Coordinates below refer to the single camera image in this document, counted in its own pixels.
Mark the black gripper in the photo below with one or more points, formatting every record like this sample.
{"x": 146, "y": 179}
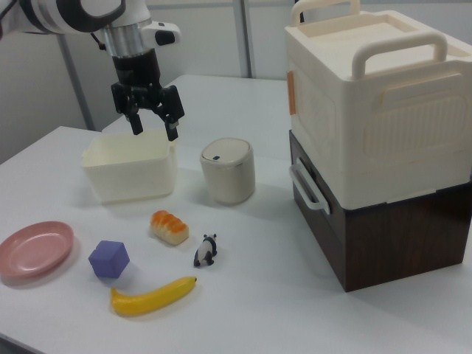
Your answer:
{"x": 138, "y": 77}

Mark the purple cube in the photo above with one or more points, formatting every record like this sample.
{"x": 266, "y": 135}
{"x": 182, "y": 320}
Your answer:
{"x": 108, "y": 262}

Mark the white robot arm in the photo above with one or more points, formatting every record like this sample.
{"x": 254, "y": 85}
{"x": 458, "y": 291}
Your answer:
{"x": 55, "y": 14}

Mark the pink plate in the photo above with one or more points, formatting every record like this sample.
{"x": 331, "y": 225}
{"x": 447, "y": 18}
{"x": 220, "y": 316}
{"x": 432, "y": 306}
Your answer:
{"x": 33, "y": 249}

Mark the white open plastic bin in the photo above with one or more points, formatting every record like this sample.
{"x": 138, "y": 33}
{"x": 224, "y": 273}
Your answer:
{"x": 129, "y": 173}

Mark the small cream trash can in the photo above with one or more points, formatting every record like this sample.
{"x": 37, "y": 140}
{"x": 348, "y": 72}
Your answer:
{"x": 228, "y": 173}

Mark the toy bread loaf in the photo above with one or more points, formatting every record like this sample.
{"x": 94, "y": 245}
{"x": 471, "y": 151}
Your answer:
{"x": 169, "y": 228}

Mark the panda figurine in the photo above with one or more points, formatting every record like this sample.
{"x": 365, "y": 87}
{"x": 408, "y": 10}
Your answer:
{"x": 205, "y": 251}

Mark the yellow toy banana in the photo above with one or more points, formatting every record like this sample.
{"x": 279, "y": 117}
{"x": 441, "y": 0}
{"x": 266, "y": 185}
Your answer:
{"x": 147, "y": 300}

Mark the cream plastic storage box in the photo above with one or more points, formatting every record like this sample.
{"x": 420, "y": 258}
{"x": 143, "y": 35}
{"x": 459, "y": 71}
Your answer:
{"x": 387, "y": 121}

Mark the white microwave oven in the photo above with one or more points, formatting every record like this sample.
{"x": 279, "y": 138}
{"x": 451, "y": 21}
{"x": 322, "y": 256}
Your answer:
{"x": 398, "y": 243}

